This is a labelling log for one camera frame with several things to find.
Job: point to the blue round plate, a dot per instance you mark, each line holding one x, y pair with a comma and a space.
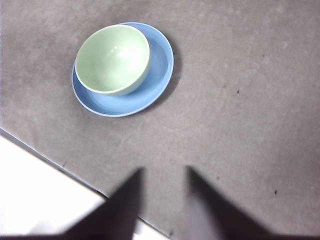
156, 75

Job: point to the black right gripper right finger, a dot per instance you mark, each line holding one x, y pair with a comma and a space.
225, 220

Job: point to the green ribbed bowl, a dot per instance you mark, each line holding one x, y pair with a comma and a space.
112, 60

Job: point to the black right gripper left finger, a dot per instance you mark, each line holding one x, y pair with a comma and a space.
115, 215

